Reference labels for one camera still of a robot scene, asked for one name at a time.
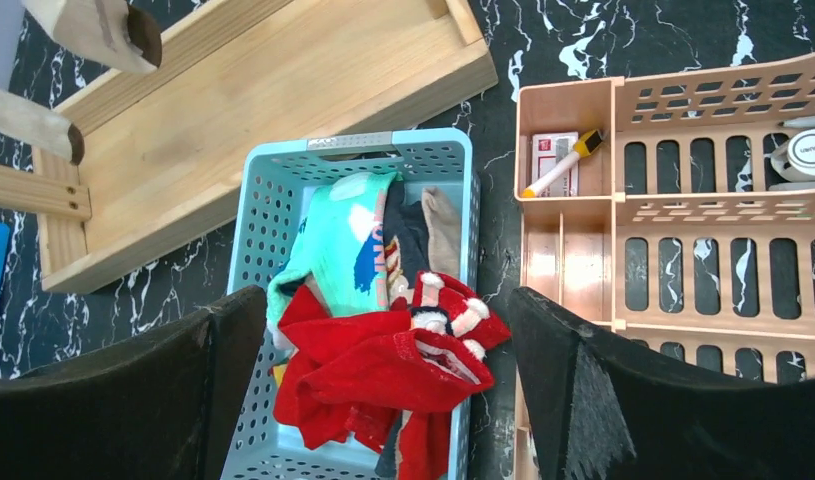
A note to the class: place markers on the dark navy sock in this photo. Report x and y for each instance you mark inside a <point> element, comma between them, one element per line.
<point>406,240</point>

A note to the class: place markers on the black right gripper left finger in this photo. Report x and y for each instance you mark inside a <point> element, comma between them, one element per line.
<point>163,404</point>

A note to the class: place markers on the small red white card box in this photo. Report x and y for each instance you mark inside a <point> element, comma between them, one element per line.
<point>547,150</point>

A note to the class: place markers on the white tape dispenser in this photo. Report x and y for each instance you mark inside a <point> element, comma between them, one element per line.
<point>795,160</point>

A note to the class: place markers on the mint green patterned sock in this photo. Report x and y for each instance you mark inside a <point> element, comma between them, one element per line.
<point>340,245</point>

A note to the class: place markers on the beige brown sock left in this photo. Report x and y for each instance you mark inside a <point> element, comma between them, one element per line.
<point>31,123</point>

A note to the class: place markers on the red sock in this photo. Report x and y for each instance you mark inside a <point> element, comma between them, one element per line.
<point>389,379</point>

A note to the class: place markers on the light blue perforated basket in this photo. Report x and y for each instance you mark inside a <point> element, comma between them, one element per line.
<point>278,182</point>

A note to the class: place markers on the wooden drying rack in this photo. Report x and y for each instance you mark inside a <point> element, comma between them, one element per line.
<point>165,152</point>

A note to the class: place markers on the peach plastic desk organizer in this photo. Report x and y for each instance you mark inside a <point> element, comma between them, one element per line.
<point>682,237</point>

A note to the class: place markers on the white marker yellow cap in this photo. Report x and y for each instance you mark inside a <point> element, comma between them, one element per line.
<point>586,145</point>

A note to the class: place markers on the beige sock in basket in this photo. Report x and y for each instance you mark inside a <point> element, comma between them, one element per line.
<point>444,231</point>

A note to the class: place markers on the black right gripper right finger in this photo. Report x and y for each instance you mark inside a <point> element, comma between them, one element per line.
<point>604,407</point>

